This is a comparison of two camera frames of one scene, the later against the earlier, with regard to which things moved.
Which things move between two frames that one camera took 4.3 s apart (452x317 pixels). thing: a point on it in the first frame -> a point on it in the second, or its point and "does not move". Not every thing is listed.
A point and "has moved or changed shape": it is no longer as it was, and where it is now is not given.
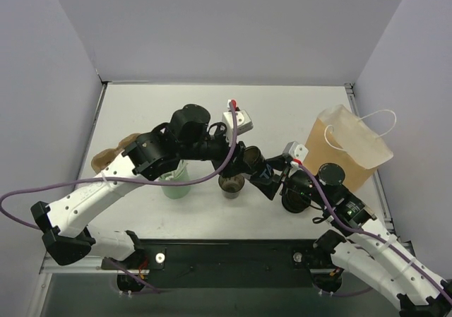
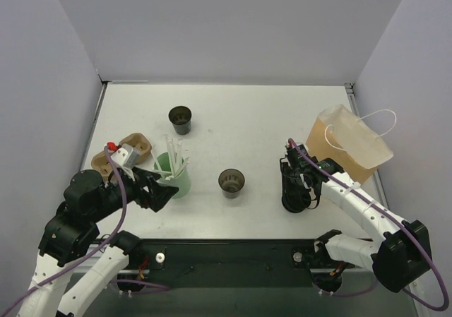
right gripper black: (280, 170) -> (293, 177)
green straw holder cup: (176, 192) does not move
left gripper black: (230, 158) -> (145, 190)
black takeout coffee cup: (261, 171) has moved or changed shape
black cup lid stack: (294, 202) does not move
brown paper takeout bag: (337, 137) does not move
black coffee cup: (230, 186) does not move
